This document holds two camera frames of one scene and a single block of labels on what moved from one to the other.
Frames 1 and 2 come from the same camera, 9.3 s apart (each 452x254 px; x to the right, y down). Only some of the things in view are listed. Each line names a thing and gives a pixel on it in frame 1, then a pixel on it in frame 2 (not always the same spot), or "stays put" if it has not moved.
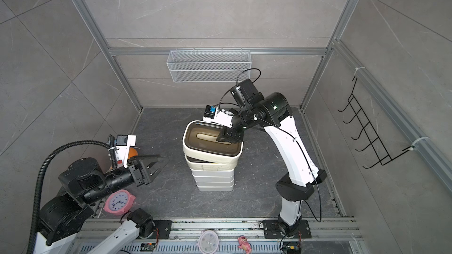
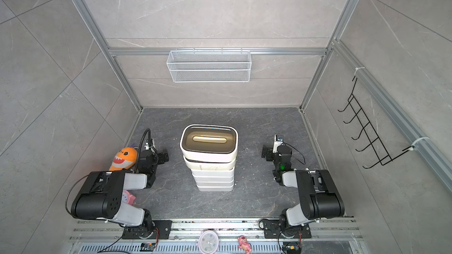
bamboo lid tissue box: [215, 187] stays put
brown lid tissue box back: [199, 141] stays put
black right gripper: [230, 135] → [270, 158]
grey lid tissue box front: [214, 178] stays put
